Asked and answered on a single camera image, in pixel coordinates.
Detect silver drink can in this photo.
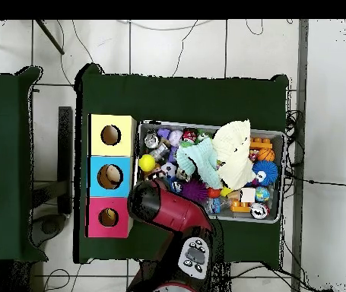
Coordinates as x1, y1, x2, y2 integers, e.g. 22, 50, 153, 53
249, 202, 270, 220

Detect small orange basketball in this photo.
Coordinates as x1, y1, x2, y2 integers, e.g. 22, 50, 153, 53
256, 147, 275, 162

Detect shallow clear mesh bin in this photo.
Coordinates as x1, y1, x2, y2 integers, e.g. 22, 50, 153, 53
131, 120, 287, 225

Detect dark slanted rod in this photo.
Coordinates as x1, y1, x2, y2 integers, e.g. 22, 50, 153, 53
34, 19, 65, 56

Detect mint green cloth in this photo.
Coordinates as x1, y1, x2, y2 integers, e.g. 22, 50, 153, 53
175, 138, 224, 190

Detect wooden three-hole box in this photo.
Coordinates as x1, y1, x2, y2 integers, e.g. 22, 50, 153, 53
85, 113, 138, 239

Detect black upright panel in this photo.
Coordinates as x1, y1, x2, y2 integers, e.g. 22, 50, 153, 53
57, 106, 74, 215

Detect yellow ball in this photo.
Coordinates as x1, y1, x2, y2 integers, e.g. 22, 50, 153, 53
138, 154, 156, 173

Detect cream yellow cloth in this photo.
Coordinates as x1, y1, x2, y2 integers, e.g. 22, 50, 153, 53
213, 119, 257, 191

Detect purple spiky ball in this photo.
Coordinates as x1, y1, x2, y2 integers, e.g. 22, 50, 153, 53
182, 179, 208, 202

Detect green spiky ball with eye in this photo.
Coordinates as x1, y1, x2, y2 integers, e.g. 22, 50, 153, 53
196, 129, 213, 142

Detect dark green tablecloth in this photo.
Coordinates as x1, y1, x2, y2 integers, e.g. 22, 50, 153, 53
74, 62, 290, 270

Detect small baseball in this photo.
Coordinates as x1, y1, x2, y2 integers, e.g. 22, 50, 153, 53
168, 129, 183, 148

